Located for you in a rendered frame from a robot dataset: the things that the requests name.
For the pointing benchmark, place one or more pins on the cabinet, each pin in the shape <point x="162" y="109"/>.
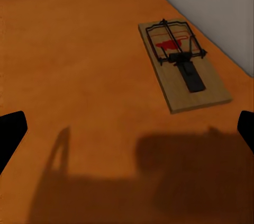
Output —
<point x="102" y="146"/>

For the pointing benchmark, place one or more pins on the mousetrap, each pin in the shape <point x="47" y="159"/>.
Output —
<point x="187" y="78"/>

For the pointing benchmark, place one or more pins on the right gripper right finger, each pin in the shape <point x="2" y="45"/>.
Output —
<point x="246" y="128"/>

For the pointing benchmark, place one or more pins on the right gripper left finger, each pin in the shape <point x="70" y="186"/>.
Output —
<point x="12" y="129"/>

